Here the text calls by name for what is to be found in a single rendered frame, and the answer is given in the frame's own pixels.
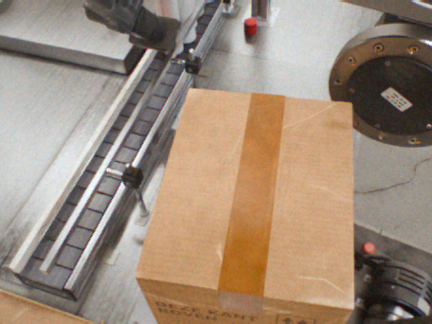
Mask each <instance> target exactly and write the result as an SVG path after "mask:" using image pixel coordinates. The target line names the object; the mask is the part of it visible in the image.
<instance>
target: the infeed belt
mask: <svg viewBox="0 0 432 324"><path fill-rule="evenodd" d="M222 1H223V0H216V1H215V2H214V3H213V4H208V5H206V6H205V7H204V10H205V14H204V16H203V17H201V18H199V19H197V23H198V26H197V28H196V29H195V34H196V40H195V42H194V43H192V44H191V45H183V47H184V51H183V52H182V54H181V55H178V56H177V57H174V59H180V60H184V61H185V60H186V58H187V57H188V55H189V50H190V49H193V50H194V51H195V48H196V47H197V46H198V43H199V41H200V40H201V39H202V36H203V34H204V33H205V32H206V29H207V27H208V24H209V23H210V21H211V20H212V17H213V16H214V14H215V13H216V10H217V9H218V7H219V5H220V4H221V3H222ZM166 57H167V56H166V55H164V53H163V51H159V50H158V51H157V52H156V55H155V56H154V58H153V61H152V62H151V63H150V65H149V67H148V69H146V72H145V73H144V74H143V77H142V78H141V80H139V83H138V84H137V86H136V87H135V89H134V91H133V93H132V95H131V96H129V99H128V100H127V101H126V103H125V105H124V107H122V110H121V111H120V113H119V114H118V117H117V118H116V120H115V122H114V123H113V124H112V127H111V128H110V129H109V131H108V133H107V135H106V136H105V137H104V138H103V140H102V141H101V144H100V145H99V147H98V149H97V150H96V151H95V153H94V155H93V157H92V158H91V160H90V162H89V163H88V164H87V166H86V168H85V170H84V171H83V173H82V174H81V177H80V179H79V180H78V181H77V184H76V185H75V187H73V189H72V190H71V191H70V194H69V195H68V197H66V201H65V203H63V206H62V207H61V208H60V211H59V212H58V213H57V215H56V217H55V218H54V219H55V220H53V222H52V223H51V225H49V228H48V229H47V231H46V233H45V234H44V236H43V237H44V238H45V239H44V238H42V239H41V240H40V242H39V244H38V245H37V246H36V249H35V250H34V252H33V253H32V257H35V258H32V257H30V258H29V260H28V262H27V263H26V266H25V267H24V268H23V270H22V272H21V273H20V275H19V277H23V278H26V279H29V280H33V281H36V282H38V283H42V284H44V285H46V286H49V287H53V288H56V289H57V290H60V291H62V290H63V288H64V286H65V285H66V283H67V281H68V280H69V278H70V276H71V274H72V273H73V271H74V269H75V267H76V266H77V263H78V262H79V260H80V259H81V255H82V254H83V251H84V249H85V248H86V247H87V245H88V243H89V242H90V240H91V238H92V236H93V235H94V232H95V231H96V229H97V228H98V225H99V223H100V222H101V218H103V216H104V213H105V211H106V210H107V209H108V206H109V205H110V204H111V203H112V200H113V198H114V197H115V194H116V193H117V191H118V188H119V187H120V185H121V183H122V179H121V177H118V176H113V175H110V174H108V173H107V175H106V176H105V177H104V180H103V181H102V183H101V186H100V187H99V189H98V191H97V193H96V194H95V195H94V198H93V200H92V201H91V204H90V205H89V206H88V208H87V210H86V211H85V212H84V213H83V216H82V218H81V221H80V222H79V223H78V225H77V227H76V228H75V230H74V232H73V234H72V236H70V239H69V241H68V242H67V243H66V246H65V247H64V249H63V252H62V253H61V255H60V257H59V258H58V259H57V260H56V263H55V264H54V266H53V269H52V270H51V271H50V273H49V275H48V274H43V272H42V271H41V270H39V268H40V267H41V266H42V264H43V262H44V260H45V259H46V256H47V255H48V253H49V251H50V249H52V247H53V245H54V243H55V242H56V240H57V239H58V238H59V236H60V234H61V232H62V231H63V228H64V227H65V226H66V222H68V220H69V218H70V216H71V215H72V214H73V211H74V210H75V208H76V207H77V204H78V203H79V202H80V200H81V198H82V196H83V195H84V193H85V192H86V191H87V188H88V187H89V185H90V184H91V181H92V180H93V179H94V176H95V175H96V173H97V172H98V170H99V168H100V166H101V164H102V162H104V159H105V158H106V156H107V155H108V152H110V151H111V149H112V147H113V145H114V144H115V141H116V140H117V138H118V135H120V133H121V131H122V129H123V128H124V127H125V124H126V123H127V121H128V120H129V117H130V116H131V115H132V113H133V111H134V109H135V108H136V106H137V105H138V103H139V101H140V100H141V98H142V97H143V94H144V93H145V92H146V89H147V88H148V86H150V82H152V80H153V77H154V76H155V75H156V72H157V71H158V69H159V68H160V65H161V64H162V62H164V59H166ZM184 69H185V66H184V65H177V64H173V63H171V65H170V67H169V68H168V70H167V72H166V74H165V76H164V78H163V79H162V80H161V82H160V84H159V85H158V86H157V88H156V90H155V92H154V93H153V96H152V98H151V99H150V102H149V103H148V104H147V106H146V108H145V110H144V111H143V114H142V115H141V117H140V118H139V120H138V121H137V123H136V125H135V127H134V128H133V130H132V132H131V134H130V135H129V138H128V139H127V140H126V141H125V144H124V145H123V147H122V149H121V151H120V152H119V154H118V156H117V158H116V159H115V162H114V163H113V165H112V167H111V169H114V170H120V171H124V170H125V163H126V162H131V163H132V164H133V162H134V160H135V157H136V156H137V154H138V152H139V150H140V149H141V147H142V145H143V143H144V141H145V140H146V137H147V136H148V134H149V133H150V130H151V128H152V127H153V125H154V123H155V122H156V119H157V118H158V116H159V114H160V112H161V110H162V109H163V107H164V105H165V103H166V102H167V99H168V98H169V96H170V95H171V92H172V90H173V89H174V86H175V84H177V81H178V79H179V78H180V77H181V74H182V72H183V71H184ZM56 220H57V221H56ZM64 289H65V288H64Z"/></svg>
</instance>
